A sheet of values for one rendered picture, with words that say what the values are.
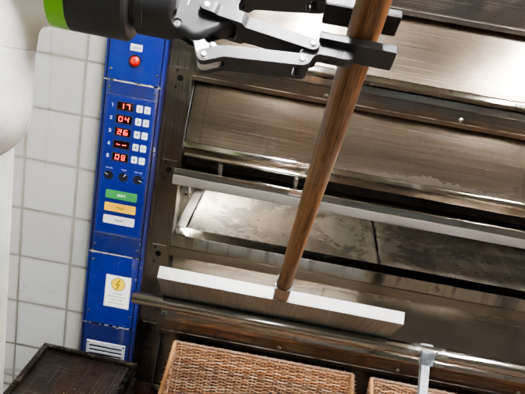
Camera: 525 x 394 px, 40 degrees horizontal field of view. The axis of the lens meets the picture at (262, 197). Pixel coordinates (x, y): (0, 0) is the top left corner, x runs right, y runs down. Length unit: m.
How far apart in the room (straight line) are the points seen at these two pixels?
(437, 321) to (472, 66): 0.75
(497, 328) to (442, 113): 0.67
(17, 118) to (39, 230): 1.51
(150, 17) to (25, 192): 1.56
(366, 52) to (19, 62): 0.31
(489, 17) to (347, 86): 1.25
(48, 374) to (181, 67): 0.91
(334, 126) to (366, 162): 1.17
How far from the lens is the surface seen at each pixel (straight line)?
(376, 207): 1.87
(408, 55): 1.93
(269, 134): 1.96
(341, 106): 0.77
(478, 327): 2.24
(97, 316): 2.24
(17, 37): 0.70
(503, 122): 2.01
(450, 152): 2.01
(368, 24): 0.64
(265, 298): 1.60
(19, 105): 0.71
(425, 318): 2.20
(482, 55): 1.97
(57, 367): 2.16
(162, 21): 0.66
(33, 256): 2.26
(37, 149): 2.13
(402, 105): 1.96
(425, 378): 1.80
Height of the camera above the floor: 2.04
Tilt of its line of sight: 20 degrees down
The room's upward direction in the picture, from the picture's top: 10 degrees clockwise
